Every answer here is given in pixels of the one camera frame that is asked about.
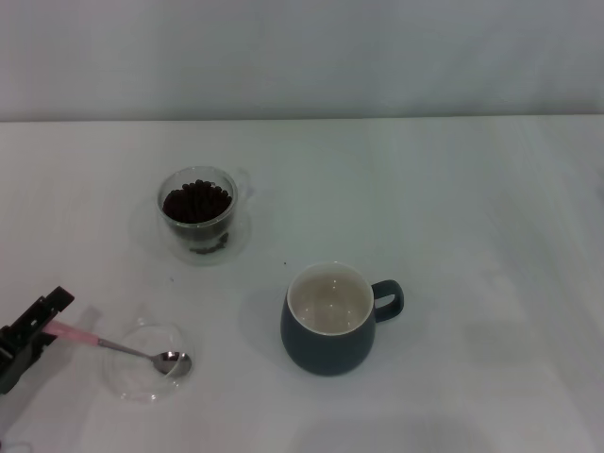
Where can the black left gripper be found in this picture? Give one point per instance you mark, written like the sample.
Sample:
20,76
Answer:
16,358

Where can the coffee beans pile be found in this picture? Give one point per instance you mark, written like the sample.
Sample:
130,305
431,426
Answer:
196,203

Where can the dark teal ceramic mug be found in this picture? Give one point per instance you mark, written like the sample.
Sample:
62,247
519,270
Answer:
325,349

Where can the scattered coffee beans cluster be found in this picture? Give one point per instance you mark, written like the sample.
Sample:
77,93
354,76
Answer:
210,245

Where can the clear glass cup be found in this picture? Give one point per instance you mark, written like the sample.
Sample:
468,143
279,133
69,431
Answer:
222,226

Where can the small clear glass dish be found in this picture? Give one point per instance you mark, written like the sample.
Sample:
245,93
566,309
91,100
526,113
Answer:
137,387

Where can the clear glass saucer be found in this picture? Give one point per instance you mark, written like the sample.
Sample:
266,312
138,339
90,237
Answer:
236,245

